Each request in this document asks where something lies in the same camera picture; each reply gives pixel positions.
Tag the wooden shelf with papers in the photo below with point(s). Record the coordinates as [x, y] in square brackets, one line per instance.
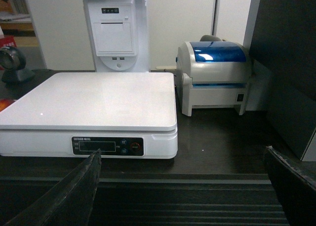
[15, 20]

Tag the white POS terminal stand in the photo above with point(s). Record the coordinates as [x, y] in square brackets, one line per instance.
[118, 33]

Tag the white electronic checkout scale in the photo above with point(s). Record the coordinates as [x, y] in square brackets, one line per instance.
[123, 115]

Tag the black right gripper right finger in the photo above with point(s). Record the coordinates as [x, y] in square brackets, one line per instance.
[295, 187]

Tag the white blue label printer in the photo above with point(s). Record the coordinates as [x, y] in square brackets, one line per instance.
[212, 74]

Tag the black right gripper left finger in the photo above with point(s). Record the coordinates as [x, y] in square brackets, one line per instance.
[69, 202]

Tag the dark red yellow mango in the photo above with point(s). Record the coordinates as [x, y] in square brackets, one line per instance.
[4, 103]

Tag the red fire extinguisher box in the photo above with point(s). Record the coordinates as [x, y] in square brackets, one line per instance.
[7, 41]

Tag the black round barcode scanner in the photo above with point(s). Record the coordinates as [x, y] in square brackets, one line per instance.
[14, 63]

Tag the black box right side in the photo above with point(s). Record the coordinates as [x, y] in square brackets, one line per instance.
[284, 41]

